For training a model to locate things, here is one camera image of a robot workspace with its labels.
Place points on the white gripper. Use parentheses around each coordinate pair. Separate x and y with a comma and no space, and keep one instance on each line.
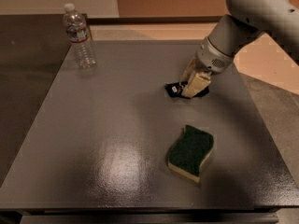
(210,57)

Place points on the black rxbar chocolate bar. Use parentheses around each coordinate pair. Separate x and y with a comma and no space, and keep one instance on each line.
(175,89)

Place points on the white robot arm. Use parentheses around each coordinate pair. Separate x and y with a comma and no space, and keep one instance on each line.
(246,21)

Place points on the green and yellow sponge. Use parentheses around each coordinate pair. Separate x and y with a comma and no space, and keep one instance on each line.
(189,153)

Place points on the clear plastic water bottle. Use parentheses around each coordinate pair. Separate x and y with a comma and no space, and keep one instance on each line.
(79,36)

